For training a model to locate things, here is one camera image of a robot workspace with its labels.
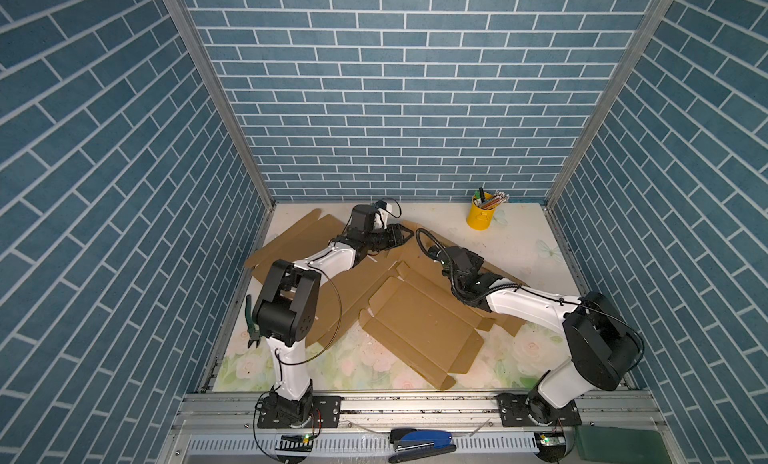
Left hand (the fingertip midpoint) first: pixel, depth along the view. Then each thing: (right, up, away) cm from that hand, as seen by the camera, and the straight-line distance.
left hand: (409, 234), depth 91 cm
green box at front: (+48, -48, -23) cm, 72 cm away
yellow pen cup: (+26, +5, +16) cm, 31 cm away
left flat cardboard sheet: (-21, -20, +4) cm, 29 cm away
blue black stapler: (0, -48, -23) cm, 53 cm away
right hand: (+18, -5, -2) cm, 19 cm away
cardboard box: (+3, -26, +1) cm, 26 cm away
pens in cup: (+29, +11, +13) cm, 34 cm away
